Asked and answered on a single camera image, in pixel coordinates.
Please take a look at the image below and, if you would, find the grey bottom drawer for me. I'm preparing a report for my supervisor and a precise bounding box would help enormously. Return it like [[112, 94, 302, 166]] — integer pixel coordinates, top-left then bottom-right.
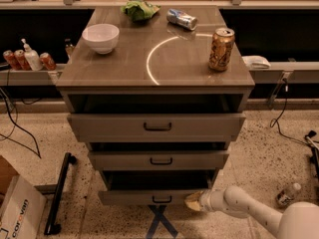
[[99, 169, 217, 205]]

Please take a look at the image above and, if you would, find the grey drawer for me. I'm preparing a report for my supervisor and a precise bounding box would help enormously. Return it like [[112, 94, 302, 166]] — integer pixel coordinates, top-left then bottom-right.
[[99, 169, 217, 205], [68, 114, 245, 142], [88, 150, 228, 171]]

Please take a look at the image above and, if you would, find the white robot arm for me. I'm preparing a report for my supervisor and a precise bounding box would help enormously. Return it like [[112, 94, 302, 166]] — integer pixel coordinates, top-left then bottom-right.
[[184, 185, 319, 239]]

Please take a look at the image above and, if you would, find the grey middle drawer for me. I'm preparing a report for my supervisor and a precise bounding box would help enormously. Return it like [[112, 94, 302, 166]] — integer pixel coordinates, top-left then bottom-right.
[[88, 150, 228, 171]]

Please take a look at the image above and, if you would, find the grey top drawer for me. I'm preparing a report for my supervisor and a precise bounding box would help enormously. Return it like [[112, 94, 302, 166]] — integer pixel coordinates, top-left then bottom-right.
[[68, 114, 245, 142]]

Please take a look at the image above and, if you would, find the grey drawer cabinet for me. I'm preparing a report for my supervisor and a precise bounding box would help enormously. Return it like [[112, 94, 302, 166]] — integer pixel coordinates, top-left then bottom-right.
[[55, 5, 256, 191]]

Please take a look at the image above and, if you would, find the clear plastic bottle on floor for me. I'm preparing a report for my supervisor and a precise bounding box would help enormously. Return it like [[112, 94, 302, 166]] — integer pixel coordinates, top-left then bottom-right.
[[275, 182, 301, 207]]

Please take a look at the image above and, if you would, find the black metal bar stand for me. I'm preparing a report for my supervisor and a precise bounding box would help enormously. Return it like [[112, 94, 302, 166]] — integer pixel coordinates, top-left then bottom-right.
[[44, 152, 77, 235]]

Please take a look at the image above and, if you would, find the white folded cloth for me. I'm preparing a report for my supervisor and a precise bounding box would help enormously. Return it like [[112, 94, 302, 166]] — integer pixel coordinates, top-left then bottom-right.
[[242, 56, 271, 69]]

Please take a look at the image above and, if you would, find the gold soda can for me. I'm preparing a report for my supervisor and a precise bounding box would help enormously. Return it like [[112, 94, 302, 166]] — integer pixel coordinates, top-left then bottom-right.
[[208, 27, 235, 72]]

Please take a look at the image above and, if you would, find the cardboard box with print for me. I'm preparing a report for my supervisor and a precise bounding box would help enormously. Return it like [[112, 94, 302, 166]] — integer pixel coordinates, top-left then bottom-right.
[[0, 156, 46, 239]]

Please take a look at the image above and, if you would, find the silver blue soda can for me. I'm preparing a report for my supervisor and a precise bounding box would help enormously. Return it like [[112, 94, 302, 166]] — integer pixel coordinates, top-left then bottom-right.
[[166, 9, 197, 31]]

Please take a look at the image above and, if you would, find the white ceramic bowl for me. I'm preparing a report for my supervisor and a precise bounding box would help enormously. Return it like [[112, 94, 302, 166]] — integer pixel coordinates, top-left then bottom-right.
[[82, 24, 120, 55]]

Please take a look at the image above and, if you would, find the small dark glass bottle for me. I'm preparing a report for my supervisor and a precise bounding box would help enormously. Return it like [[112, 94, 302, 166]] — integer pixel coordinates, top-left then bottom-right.
[[65, 39, 74, 58]]

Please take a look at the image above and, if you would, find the red can right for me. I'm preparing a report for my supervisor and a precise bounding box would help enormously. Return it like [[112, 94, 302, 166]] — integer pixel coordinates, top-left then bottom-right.
[[40, 53, 56, 71]]

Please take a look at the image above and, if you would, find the red can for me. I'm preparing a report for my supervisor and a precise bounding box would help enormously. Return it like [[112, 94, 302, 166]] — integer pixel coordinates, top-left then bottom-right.
[[40, 53, 56, 71], [3, 50, 21, 70], [14, 50, 31, 71]]

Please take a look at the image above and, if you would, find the white soap dispenser bottle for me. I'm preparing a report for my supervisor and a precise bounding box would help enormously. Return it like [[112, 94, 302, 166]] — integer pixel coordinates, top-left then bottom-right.
[[21, 39, 43, 71]]

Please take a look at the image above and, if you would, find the red can far left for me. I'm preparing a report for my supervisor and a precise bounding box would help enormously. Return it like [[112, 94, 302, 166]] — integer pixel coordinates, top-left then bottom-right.
[[3, 50, 21, 70]]

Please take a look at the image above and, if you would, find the black cable left floor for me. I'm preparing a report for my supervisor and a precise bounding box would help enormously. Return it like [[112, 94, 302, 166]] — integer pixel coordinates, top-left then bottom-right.
[[0, 87, 43, 159]]

